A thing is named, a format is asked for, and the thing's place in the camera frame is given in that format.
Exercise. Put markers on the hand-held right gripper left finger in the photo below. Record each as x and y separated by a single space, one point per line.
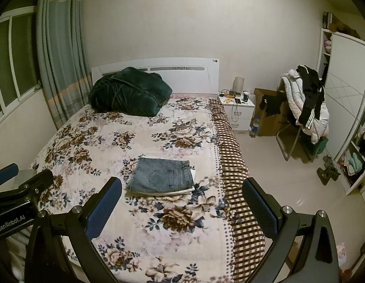
106 209

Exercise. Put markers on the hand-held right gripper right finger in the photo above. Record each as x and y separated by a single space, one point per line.
259 209

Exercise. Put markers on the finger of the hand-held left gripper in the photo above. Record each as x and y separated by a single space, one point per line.
5 173
35 184

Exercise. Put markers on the blue denim pants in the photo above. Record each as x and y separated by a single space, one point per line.
162 177

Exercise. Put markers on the brown checked bed sheet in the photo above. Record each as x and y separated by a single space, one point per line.
232 159

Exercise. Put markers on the floral blanket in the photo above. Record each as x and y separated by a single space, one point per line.
111 141

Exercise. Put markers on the metal folding chair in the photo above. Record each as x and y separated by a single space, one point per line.
288 144

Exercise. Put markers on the folded white cloth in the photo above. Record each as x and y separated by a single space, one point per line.
184 191

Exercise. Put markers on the dark shoes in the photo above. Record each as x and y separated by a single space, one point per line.
328 169

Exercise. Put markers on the plastic water bottle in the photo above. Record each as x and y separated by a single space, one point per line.
254 126

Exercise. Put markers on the cardboard box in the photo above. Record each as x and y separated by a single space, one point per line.
271 125

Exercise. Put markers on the green box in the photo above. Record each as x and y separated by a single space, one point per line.
318 146

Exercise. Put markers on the white nightstand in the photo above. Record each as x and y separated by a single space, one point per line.
242 118

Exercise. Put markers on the pink patterned bag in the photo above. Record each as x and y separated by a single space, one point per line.
341 253

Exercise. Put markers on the black cloth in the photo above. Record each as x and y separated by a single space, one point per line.
272 103

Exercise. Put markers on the mint green folded clothes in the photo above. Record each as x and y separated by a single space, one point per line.
355 162

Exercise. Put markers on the yellow small packet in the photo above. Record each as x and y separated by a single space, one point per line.
227 100

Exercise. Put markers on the dark cup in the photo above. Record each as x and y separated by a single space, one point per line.
246 96

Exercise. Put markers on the white framed window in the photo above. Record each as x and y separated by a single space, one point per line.
20 59

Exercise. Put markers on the chair piled with clothes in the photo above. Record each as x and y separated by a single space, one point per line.
291 94

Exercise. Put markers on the dark green quilt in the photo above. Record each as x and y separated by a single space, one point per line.
129 91

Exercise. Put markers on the grey-green striped curtain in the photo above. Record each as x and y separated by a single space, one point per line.
61 64

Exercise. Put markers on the beige table lamp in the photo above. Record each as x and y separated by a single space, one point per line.
239 85

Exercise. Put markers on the black white-striped garment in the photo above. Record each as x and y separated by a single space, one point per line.
312 94

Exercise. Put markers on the white wardrobe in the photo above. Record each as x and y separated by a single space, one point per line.
344 94

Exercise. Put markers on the white bed headboard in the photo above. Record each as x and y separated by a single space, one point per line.
194 79

